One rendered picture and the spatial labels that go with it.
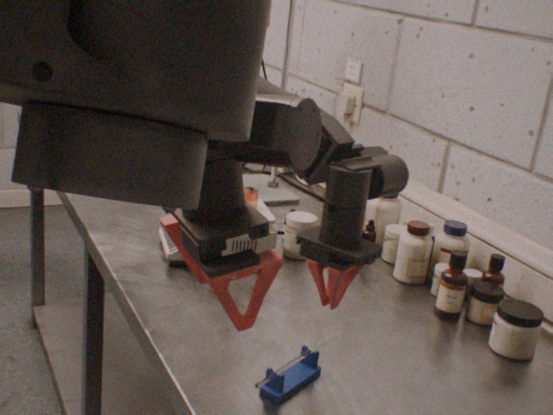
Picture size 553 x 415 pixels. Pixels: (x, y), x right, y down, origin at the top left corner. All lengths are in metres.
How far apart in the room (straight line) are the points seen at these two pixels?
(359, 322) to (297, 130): 0.65
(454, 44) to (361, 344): 0.67
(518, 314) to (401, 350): 0.18
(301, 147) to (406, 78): 1.06
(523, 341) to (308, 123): 0.66
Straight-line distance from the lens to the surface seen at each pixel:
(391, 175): 0.95
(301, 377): 0.96
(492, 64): 1.39
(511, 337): 1.13
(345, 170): 0.89
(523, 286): 1.29
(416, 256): 1.29
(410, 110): 1.57
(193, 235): 0.59
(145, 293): 1.17
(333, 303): 0.96
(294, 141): 0.53
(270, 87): 0.95
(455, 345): 1.14
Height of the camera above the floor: 1.28
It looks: 19 degrees down
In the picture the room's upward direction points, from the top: 6 degrees clockwise
